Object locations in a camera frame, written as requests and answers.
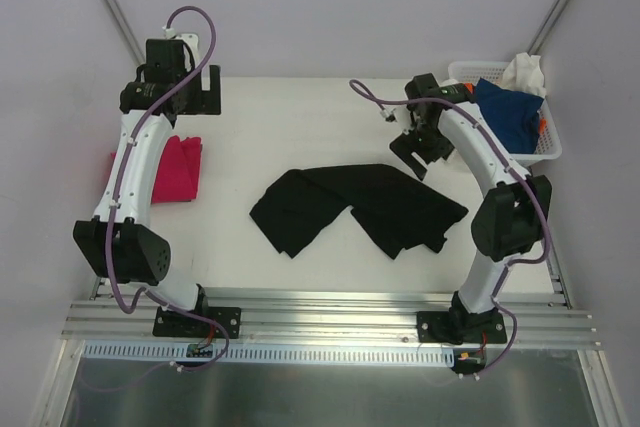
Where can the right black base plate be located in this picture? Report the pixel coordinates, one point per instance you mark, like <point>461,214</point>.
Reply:
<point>444,327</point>

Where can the white slotted cable duct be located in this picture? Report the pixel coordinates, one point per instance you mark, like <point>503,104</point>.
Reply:
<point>271,353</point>

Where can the white t shirt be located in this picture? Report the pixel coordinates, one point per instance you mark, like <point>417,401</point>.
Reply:
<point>454,160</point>

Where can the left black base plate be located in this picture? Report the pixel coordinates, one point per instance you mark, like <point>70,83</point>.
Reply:
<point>170,324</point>

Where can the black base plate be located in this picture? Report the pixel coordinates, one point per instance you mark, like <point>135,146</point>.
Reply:
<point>170,324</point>
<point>444,327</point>

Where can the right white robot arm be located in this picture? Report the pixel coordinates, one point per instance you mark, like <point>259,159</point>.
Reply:
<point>511,224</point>

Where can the aluminium mounting rail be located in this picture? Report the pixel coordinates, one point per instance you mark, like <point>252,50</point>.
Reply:
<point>544,321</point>

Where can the folded pink t shirt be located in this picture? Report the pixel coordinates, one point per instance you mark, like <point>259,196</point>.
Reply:
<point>178,175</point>

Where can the black t shirt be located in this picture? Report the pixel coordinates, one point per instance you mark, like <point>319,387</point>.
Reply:
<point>396,211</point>

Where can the blue t shirt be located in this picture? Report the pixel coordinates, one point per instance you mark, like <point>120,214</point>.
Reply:
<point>513,116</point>

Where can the white cloth in basket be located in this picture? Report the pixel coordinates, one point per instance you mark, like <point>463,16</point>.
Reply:
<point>524,74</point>

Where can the white plastic basket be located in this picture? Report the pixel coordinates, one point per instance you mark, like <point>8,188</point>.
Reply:
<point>549,146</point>

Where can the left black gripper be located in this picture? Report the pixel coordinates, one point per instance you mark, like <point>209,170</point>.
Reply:
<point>210,89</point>

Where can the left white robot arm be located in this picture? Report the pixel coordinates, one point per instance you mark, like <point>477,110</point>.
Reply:
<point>117,240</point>

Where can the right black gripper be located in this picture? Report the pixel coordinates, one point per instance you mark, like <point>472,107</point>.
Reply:
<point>420,148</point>

